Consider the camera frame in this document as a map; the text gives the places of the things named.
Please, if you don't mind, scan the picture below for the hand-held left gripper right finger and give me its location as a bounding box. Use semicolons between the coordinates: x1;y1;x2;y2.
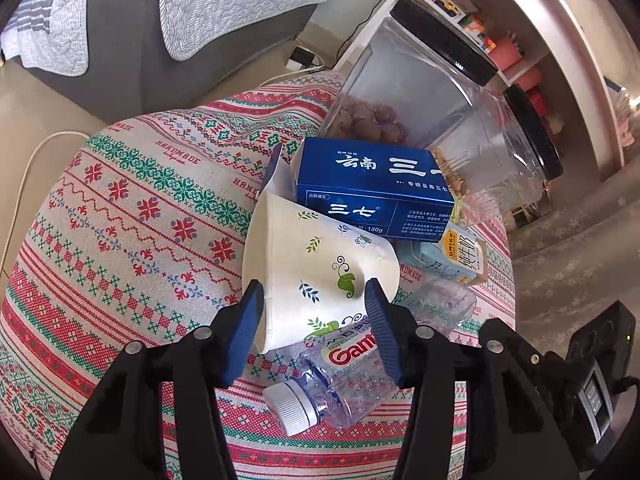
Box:
364;277;566;480

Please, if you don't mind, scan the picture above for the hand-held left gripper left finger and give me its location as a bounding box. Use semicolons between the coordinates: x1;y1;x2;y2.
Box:
50;280;265;480

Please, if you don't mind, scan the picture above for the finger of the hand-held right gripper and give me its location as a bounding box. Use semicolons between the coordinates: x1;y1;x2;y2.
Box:
497;319;576;397

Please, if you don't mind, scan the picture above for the leaf print paper cup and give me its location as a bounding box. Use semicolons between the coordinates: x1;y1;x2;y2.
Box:
241;192;401;356

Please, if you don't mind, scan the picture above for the crushed clear plastic bottle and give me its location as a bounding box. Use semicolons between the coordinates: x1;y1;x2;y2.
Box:
263;275;478;437

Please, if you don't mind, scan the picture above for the light blue milk carton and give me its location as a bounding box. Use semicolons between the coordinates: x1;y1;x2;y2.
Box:
395;227;488;288

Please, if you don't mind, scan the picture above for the dark blue cardboard box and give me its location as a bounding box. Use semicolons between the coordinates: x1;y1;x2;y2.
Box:
290;137;457;238

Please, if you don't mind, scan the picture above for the patterned woven tablecloth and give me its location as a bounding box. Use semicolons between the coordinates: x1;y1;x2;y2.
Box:
0;72;516;480

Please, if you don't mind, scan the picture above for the clear jar with pale crackers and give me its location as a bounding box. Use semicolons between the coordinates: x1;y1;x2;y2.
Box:
432;85;565;226

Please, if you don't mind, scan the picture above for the clear jar with dark snacks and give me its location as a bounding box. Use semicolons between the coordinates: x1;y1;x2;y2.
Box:
322;0;501;148

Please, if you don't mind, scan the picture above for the white power strip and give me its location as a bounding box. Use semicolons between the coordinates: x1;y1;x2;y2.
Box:
285;46;326;71

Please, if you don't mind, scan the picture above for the pink bucket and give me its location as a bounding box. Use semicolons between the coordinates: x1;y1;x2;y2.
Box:
487;37;523;73
517;67;543;91

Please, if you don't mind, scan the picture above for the white shelf unit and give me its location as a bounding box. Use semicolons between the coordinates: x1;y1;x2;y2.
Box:
345;0;640;201

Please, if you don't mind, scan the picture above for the grey sofa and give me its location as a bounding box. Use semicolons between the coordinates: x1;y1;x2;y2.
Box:
0;0;321;116

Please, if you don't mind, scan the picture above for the striped quilt on sofa armrest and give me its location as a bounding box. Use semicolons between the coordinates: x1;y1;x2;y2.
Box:
160;0;351;61

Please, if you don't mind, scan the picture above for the striped quilt on sofa seat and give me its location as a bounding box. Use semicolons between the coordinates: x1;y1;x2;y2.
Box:
0;0;91;68

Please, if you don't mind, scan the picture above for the white power cable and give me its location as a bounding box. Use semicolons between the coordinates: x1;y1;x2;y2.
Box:
0;130;91;271

